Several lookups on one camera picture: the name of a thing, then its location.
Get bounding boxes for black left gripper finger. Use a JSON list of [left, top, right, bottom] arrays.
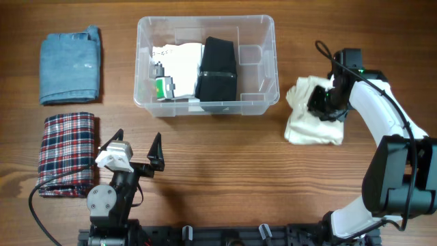
[[98, 128, 124, 150], [147, 133, 165, 172]]

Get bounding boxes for cream cloth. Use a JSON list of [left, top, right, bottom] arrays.
[[284, 76, 344, 146]]

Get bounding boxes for clear plastic storage bin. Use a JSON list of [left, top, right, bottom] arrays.
[[133, 15, 280, 117]]

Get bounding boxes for black garment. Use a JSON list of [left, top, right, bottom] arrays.
[[195, 36, 238, 102]]

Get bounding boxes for white printed t-shirt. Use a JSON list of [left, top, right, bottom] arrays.
[[152, 43, 204, 99]]

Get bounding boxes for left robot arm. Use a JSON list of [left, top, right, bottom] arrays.
[[78, 129, 165, 246]]

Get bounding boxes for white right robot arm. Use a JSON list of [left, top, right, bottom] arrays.
[[307, 41, 436, 245]]

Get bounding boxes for folded red plaid shirt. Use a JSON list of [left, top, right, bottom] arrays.
[[37, 112, 95, 197]]

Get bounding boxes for folded blue denim jeans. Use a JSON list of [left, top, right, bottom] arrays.
[[39, 25, 101, 105]]

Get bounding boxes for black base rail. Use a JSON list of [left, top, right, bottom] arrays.
[[77, 223, 382, 246]]

